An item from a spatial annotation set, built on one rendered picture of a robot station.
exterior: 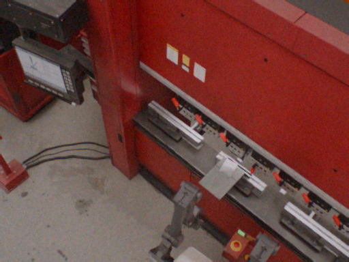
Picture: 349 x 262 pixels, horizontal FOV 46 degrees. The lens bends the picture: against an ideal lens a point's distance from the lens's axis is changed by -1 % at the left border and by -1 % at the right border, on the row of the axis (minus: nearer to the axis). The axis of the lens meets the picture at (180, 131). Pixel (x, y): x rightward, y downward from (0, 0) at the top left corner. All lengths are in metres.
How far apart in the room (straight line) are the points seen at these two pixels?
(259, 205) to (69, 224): 1.70
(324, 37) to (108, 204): 2.58
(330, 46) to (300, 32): 0.14
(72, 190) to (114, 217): 0.47
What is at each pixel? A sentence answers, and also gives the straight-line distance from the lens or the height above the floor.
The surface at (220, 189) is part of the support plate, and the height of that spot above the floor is 1.00.
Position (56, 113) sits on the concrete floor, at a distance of 4.39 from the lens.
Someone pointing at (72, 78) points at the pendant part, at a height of 1.50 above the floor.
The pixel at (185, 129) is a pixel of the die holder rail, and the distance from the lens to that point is 2.96.
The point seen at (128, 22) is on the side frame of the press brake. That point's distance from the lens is 2.51.
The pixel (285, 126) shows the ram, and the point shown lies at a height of 1.69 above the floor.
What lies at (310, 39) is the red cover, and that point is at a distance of 1.76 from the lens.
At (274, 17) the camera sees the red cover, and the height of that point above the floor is 2.28.
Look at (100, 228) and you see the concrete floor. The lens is 3.68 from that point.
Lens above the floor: 3.38
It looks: 55 degrees down
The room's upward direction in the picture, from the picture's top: 4 degrees clockwise
